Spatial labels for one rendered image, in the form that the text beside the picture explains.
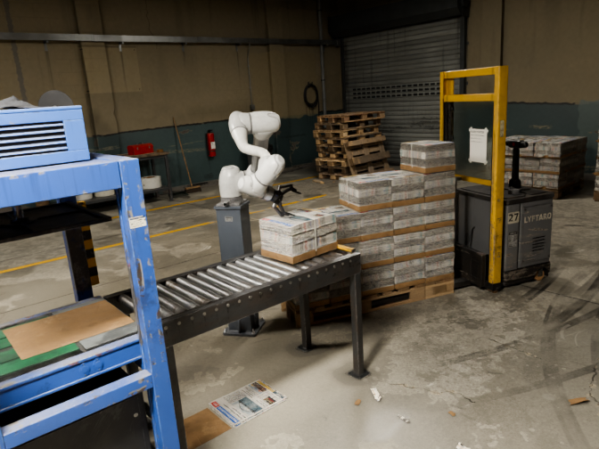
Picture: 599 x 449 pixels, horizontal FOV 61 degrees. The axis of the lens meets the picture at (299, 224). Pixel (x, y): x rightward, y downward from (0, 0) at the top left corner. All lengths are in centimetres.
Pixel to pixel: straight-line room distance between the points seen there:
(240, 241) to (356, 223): 91
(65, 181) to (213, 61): 922
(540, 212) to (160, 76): 761
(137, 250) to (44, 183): 40
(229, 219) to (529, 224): 254
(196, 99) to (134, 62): 140
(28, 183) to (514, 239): 378
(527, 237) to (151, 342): 345
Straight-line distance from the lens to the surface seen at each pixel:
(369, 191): 391
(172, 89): 1046
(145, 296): 204
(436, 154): 418
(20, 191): 184
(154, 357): 214
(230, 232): 369
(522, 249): 472
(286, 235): 286
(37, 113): 202
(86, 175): 188
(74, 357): 223
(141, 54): 1026
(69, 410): 210
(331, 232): 305
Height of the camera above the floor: 173
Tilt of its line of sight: 14 degrees down
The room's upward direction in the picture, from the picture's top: 4 degrees counter-clockwise
